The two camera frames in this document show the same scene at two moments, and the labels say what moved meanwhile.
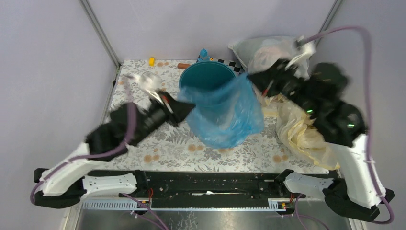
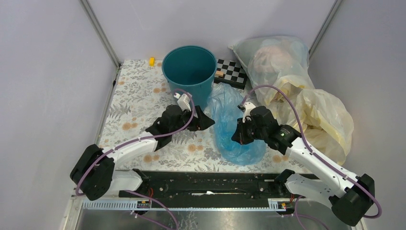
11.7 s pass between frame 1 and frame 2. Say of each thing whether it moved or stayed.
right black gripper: moved
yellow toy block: stayed
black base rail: stayed
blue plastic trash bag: moved
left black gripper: moved
